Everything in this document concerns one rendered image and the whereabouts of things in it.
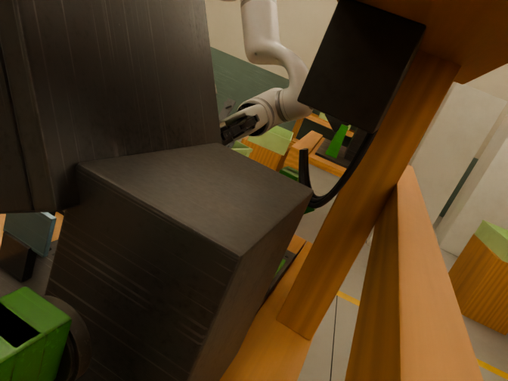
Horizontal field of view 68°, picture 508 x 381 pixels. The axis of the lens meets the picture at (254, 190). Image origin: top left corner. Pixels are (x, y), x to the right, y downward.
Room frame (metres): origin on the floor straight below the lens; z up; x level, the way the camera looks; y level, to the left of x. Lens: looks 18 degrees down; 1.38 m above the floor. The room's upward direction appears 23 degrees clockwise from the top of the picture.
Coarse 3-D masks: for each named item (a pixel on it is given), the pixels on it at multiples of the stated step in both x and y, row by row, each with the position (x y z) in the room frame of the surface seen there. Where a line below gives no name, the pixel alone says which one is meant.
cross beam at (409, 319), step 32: (416, 192) 0.69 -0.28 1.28; (384, 224) 0.55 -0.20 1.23; (416, 224) 0.46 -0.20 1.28; (384, 256) 0.39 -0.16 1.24; (416, 256) 0.34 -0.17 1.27; (384, 288) 0.30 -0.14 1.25; (416, 288) 0.27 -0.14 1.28; (448, 288) 0.29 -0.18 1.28; (384, 320) 0.24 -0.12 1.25; (416, 320) 0.22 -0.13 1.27; (448, 320) 0.24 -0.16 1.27; (352, 352) 0.27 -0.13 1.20; (384, 352) 0.20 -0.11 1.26; (416, 352) 0.18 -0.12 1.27; (448, 352) 0.19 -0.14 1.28
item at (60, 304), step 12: (48, 300) 0.24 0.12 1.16; (60, 300) 0.24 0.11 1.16; (72, 312) 0.24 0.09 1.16; (72, 324) 0.23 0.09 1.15; (84, 324) 0.24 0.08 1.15; (72, 336) 0.22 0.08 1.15; (84, 336) 0.23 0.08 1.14; (72, 348) 0.22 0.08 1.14; (84, 348) 0.23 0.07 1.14; (72, 360) 0.22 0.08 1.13; (84, 360) 0.23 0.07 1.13; (60, 372) 0.22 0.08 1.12; (72, 372) 0.22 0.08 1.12; (84, 372) 0.23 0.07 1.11
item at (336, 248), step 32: (416, 64) 0.73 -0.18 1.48; (448, 64) 0.71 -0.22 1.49; (416, 96) 0.72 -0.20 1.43; (384, 128) 0.72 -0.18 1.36; (416, 128) 0.71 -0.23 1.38; (384, 160) 0.72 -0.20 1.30; (352, 192) 0.72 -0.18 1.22; (384, 192) 0.71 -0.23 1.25; (352, 224) 0.72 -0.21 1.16; (320, 256) 0.72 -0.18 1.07; (352, 256) 0.71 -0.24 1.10; (320, 288) 0.72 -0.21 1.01; (288, 320) 0.72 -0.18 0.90; (320, 320) 0.71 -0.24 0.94
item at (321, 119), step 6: (312, 114) 7.19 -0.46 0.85; (324, 114) 7.09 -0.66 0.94; (300, 120) 7.09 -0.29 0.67; (312, 120) 7.02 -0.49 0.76; (318, 120) 7.01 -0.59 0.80; (324, 120) 7.04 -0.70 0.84; (294, 126) 7.10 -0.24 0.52; (300, 126) 7.55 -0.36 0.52; (330, 126) 6.98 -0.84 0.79; (348, 126) 7.03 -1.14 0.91; (294, 132) 7.10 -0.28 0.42; (348, 132) 6.93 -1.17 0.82; (354, 132) 7.02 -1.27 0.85; (294, 138) 7.46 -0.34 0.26
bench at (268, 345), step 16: (304, 240) 1.24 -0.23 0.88; (304, 256) 1.11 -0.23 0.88; (288, 272) 0.97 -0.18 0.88; (288, 288) 0.89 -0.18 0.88; (272, 304) 0.79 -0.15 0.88; (256, 320) 0.71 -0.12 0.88; (272, 320) 0.73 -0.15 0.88; (256, 336) 0.65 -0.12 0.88; (272, 336) 0.67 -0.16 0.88; (288, 336) 0.69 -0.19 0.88; (240, 352) 0.59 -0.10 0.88; (256, 352) 0.61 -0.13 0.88; (272, 352) 0.63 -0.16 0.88; (288, 352) 0.65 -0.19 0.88; (304, 352) 0.67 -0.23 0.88; (240, 368) 0.55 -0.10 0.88; (256, 368) 0.57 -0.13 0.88; (272, 368) 0.59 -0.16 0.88; (288, 368) 0.60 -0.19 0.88
